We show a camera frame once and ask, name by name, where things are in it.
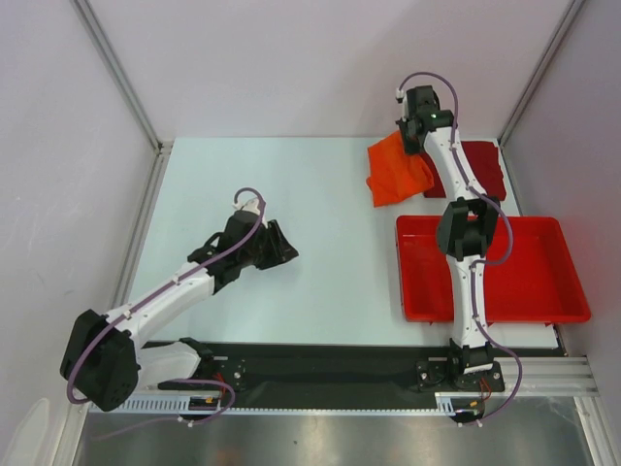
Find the aluminium frame post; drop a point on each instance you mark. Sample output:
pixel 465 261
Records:
pixel 553 46
pixel 105 48

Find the orange t shirt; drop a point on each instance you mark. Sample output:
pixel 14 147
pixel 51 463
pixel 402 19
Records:
pixel 394 175

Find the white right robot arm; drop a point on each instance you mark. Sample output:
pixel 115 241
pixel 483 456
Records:
pixel 465 232

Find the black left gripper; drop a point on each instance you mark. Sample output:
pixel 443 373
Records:
pixel 280 250

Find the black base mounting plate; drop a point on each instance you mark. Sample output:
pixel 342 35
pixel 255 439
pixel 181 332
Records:
pixel 254 368

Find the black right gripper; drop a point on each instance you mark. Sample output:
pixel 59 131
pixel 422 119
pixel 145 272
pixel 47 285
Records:
pixel 408 130

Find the right aluminium frame post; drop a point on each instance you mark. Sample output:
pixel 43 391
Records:
pixel 553 46

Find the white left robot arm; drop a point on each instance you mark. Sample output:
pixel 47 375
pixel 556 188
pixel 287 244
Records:
pixel 107 357

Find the left aluminium frame post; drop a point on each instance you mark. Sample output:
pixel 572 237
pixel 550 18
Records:
pixel 105 48

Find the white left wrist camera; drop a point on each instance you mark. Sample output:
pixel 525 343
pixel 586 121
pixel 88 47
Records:
pixel 252 205

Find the aluminium front rail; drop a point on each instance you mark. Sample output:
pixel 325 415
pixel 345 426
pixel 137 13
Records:
pixel 557 377

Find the grey slotted cable duct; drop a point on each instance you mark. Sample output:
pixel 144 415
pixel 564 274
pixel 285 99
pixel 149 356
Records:
pixel 374 402

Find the red plastic tray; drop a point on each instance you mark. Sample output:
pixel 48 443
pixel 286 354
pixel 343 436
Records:
pixel 537 284

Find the folded dark red t shirt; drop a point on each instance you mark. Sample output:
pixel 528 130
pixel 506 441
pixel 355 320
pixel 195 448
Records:
pixel 484 159

